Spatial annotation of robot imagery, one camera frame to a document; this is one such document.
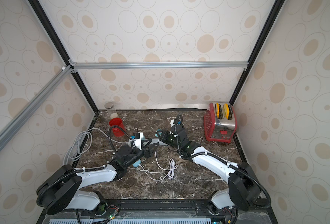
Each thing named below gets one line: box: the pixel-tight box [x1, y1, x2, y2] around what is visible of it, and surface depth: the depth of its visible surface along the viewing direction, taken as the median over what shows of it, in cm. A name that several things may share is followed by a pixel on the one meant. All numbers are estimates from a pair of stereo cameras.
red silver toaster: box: [203, 101, 238, 144], surface depth 94 cm
